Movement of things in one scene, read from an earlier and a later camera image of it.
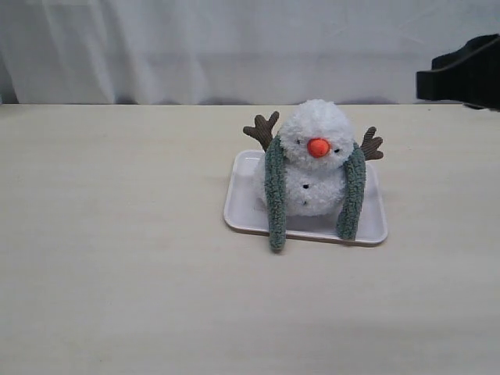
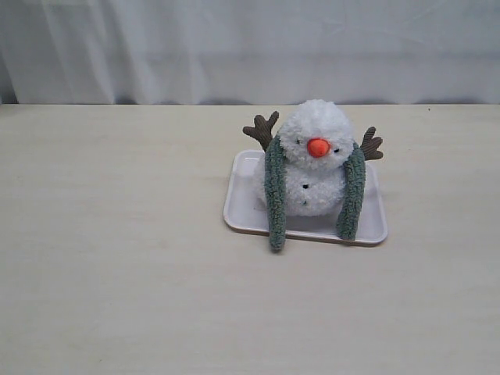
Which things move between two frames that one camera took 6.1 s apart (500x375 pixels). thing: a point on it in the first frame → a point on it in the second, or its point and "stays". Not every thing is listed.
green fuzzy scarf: (351, 212) stays
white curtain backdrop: (228, 52) stays
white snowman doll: (352, 203) → (318, 138)
